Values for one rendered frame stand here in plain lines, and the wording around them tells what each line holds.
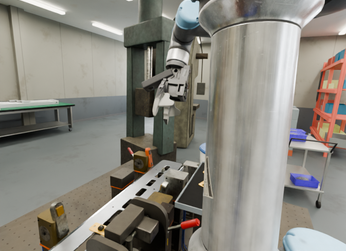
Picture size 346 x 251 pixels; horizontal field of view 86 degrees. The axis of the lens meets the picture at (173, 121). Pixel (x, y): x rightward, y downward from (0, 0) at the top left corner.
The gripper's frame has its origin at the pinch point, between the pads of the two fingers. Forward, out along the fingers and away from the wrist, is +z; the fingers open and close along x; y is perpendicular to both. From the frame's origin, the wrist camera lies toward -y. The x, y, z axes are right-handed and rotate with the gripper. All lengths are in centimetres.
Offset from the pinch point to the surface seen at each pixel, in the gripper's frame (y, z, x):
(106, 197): -51, 52, 73
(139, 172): -27, 28, 65
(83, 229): -22.7, 43.2, 8.0
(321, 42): 312, -436, 600
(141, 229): 3.8, 30.4, -7.5
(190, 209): 14.8, 25.3, 3.5
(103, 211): -21.6, 39.4, 17.7
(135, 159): -31, 20, 62
